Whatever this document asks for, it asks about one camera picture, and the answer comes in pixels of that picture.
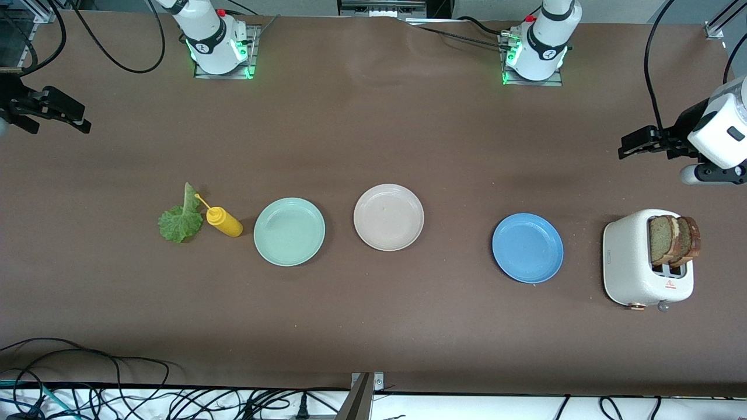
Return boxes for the aluminium profile rail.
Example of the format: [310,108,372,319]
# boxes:
[0,0,59,24]
[704,0,747,40]

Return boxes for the blue plate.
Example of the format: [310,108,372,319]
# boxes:
[492,212,564,284]

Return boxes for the black looped floor cable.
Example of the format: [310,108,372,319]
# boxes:
[0,337,171,420]

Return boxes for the yellow mustard squeeze bottle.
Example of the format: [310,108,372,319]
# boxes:
[194,193,244,238]

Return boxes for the brown bread slice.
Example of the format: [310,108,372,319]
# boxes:
[677,216,701,268]
[648,215,681,267]

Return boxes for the white two-slot toaster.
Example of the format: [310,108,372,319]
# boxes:
[603,209,695,311]

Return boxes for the mint green plate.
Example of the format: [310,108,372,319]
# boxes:
[253,197,326,267]

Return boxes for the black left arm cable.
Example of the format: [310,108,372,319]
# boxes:
[643,0,747,141]

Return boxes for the teal cable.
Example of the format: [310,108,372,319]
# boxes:
[0,379,79,420]

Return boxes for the black base power cable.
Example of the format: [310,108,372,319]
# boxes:
[403,16,514,51]

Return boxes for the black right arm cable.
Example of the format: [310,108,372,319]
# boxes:
[0,0,167,76]

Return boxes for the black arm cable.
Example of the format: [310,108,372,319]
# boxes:
[0,0,167,76]
[643,0,747,141]

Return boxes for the grey metal mount bracket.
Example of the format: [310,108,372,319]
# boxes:
[336,372,386,420]

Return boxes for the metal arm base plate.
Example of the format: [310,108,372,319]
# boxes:
[499,32,564,87]
[194,23,258,80]

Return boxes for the black equipment box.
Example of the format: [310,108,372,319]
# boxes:
[337,0,428,18]

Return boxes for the beige plate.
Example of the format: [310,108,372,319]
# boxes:
[353,184,425,252]

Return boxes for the green lettuce leaf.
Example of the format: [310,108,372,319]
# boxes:
[158,182,205,244]

